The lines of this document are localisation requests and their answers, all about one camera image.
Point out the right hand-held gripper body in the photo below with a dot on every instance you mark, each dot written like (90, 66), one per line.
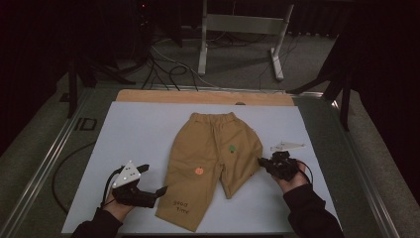
(284, 167)

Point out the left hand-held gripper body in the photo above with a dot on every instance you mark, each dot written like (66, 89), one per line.
(132, 195)

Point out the tan children's pants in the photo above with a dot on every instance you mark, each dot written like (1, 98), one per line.
(198, 148)

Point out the person's left hand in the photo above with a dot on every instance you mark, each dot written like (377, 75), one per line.
(119, 210)

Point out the person's right hand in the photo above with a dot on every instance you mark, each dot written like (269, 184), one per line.
(292, 185)

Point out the white table mat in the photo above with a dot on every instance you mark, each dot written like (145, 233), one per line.
(132, 139)

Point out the black metal stand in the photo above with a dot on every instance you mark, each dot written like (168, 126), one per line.
(72, 95)
(345, 105)

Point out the dark equipment rack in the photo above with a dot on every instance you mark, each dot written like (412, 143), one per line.
(143, 26)

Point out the aluminium floor rail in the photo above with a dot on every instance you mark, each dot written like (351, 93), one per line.
(363, 172)
(43, 168)
(204, 88)

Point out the white metal stand frame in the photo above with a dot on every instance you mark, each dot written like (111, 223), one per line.
(244, 23)

